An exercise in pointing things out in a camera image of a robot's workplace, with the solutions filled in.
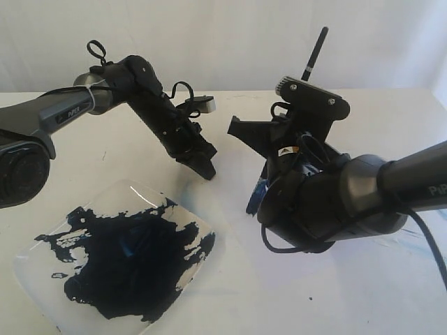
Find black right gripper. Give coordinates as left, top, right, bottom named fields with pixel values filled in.
left=227, top=104, right=349, bottom=188

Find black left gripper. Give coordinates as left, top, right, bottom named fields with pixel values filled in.
left=139, top=92, right=217, bottom=181

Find black paintbrush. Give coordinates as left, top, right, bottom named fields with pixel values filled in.
left=301, top=27, right=329, bottom=81

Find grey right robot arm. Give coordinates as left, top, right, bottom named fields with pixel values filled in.
left=228, top=105, right=446, bottom=253

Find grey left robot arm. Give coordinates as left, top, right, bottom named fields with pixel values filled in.
left=1, top=55, right=217, bottom=208

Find white paper sheet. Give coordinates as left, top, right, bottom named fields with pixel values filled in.
left=210, top=136, right=367, bottom=287

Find white square paint plate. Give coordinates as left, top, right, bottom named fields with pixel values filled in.
left=14, top=180, right=216, bottom=334

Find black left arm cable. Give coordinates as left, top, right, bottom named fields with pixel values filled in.
left=87, top=40, right=203, bottom=119

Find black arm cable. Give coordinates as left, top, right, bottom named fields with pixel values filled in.
left=87, top=40, right=203, bottom=119
left=408, top=209, right=447, bottom=301

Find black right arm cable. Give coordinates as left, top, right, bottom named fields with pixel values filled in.
left=408, top=209, right=447, bottom=301

